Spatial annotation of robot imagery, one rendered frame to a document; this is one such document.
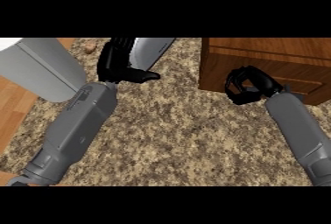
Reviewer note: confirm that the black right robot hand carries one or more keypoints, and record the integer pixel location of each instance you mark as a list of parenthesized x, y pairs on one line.
[(253, 84)]

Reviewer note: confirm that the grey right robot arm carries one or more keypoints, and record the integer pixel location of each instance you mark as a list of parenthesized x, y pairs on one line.
[(299, 128)]

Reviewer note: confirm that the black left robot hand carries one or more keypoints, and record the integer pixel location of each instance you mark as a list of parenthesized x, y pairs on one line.
[(115, 62)]

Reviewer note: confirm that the small tan round object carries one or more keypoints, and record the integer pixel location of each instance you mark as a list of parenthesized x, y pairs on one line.
[(90, 47)]

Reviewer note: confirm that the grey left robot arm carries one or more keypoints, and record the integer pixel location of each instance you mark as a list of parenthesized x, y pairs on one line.
[(77, 122)]

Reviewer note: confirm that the brown wooden drawer cabinet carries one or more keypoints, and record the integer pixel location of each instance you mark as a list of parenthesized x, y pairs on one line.
[(275, 61)]

